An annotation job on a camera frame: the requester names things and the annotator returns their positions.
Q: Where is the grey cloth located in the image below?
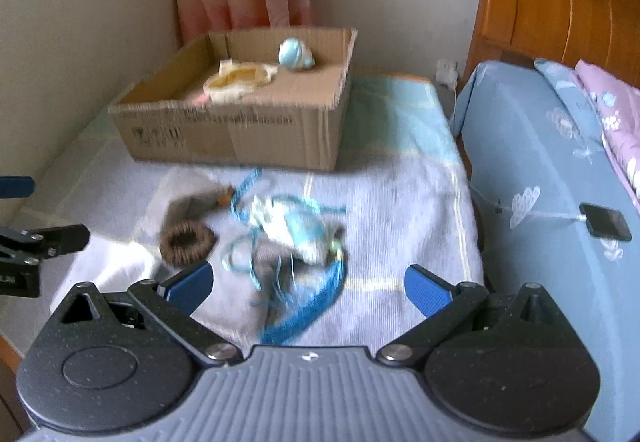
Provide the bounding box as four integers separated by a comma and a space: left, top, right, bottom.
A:
141, 169, 346, 344

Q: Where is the yellow soft cloth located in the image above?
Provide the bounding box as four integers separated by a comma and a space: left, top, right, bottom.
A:
203, 59, 279, 104

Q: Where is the blue round plush toy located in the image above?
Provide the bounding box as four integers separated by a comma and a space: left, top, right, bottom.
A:
278, 38, 316, 71

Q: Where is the white tissue paper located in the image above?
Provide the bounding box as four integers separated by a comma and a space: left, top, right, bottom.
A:
49, 224, 160, 312

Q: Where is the brown hair scrunchie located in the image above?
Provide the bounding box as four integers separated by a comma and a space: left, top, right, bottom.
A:
160, 220, 217, 269

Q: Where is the small orange bead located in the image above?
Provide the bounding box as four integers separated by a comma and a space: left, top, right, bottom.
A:
217, 186, 235, 207

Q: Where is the blue sachet pouch with tassel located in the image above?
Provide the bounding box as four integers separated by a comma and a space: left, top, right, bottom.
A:
221, 168, 346, 346

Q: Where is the grey checked blanket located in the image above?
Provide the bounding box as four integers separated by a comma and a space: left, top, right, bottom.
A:
1, 76, 483, 353

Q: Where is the blue floral quilt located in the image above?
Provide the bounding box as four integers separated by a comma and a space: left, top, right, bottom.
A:
452, 59, 639, 441

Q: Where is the black smartphone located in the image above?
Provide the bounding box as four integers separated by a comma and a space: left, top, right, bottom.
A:
579, 203, 632, 243

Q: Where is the brown cardboard box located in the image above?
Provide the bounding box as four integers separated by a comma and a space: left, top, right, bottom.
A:
108, 27, 358, 171

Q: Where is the purple floral quilt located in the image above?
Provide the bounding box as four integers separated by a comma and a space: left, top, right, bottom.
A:
575, 60, 640, 209

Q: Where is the orange wooden headboard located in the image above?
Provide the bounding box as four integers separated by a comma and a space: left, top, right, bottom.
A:
465, 0, 639, 85

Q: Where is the white charging cable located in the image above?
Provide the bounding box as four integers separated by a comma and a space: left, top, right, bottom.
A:
470, 186, 589, 224

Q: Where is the white wall charger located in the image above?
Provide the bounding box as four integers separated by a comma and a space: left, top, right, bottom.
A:
435, 58, 458, 90

